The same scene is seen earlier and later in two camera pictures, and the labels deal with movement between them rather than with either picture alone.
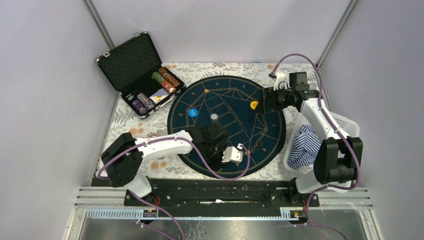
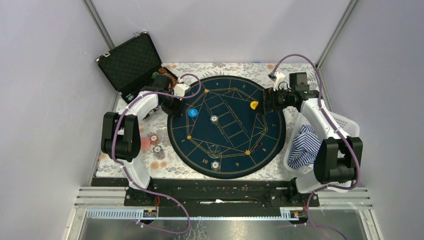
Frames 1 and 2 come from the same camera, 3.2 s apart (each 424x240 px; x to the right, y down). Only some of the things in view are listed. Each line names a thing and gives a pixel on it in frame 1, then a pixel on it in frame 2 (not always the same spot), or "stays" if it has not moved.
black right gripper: x=269 y=94 stays
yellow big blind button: x=253 y=104 stays
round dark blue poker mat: x=236 y=103 stays
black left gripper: x=216 y=163 -> x=176 y=110
